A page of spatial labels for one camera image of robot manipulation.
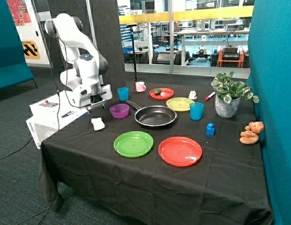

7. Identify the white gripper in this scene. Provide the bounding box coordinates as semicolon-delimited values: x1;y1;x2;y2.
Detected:
70;83;112;114

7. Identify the white sponge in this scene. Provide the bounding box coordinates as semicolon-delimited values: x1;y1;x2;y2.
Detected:
91;117;105;131

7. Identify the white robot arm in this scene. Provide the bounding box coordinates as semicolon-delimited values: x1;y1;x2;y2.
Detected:
45;14;112;111

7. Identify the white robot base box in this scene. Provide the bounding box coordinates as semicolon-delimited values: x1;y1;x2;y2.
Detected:
26;91;87;149

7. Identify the black frying pan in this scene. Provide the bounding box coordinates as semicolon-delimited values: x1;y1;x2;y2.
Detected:
124;100;177;127

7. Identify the purple plastic bowl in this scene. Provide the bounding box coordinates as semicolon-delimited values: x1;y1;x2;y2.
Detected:
110;104;129;119

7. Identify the blue cup near robot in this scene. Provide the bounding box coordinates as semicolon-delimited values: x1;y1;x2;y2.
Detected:
118;87;129;101

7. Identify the pink mug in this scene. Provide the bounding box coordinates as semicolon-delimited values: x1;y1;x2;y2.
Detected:
135;82;146;92

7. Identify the green plate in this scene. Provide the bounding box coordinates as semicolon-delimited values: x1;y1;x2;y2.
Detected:
113;131;154;158

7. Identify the green vegetable toy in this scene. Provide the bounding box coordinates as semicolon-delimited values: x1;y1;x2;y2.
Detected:
153;89;161;95

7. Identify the small red plate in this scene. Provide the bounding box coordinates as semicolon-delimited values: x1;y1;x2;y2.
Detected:
149;88;174;99

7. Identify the black tablecloth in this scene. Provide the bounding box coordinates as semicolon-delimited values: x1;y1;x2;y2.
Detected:
38;92;274;225

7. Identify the yellow plate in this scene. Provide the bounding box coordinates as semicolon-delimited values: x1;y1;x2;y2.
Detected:
166;97;194;112

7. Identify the black tripod stand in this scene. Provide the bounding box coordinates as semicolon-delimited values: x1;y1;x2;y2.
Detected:
126;23;139;82

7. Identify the teal sofa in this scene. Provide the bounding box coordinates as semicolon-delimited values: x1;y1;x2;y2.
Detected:
0;0;34;90

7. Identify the large red plate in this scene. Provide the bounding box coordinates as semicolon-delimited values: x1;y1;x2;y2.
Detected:
158;136;202;167

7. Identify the white power adapter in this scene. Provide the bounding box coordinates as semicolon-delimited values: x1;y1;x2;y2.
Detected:
188;90;197;100

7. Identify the blue cup right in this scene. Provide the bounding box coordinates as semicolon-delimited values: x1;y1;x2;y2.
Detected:
190;102;204;120

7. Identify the red marker pen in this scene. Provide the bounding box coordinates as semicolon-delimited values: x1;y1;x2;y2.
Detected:
205;92;216;101

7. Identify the blue toy block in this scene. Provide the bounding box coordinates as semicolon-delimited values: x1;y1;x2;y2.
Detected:
206;123;215;136

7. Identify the potted plant grey pot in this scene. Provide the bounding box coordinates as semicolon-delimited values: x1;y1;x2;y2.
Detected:
211;71;260;118

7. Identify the brown teddy bear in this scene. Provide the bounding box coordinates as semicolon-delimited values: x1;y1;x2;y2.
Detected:
239;121;264;144

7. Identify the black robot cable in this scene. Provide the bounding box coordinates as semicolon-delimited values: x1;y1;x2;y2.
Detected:
49;32;90;131

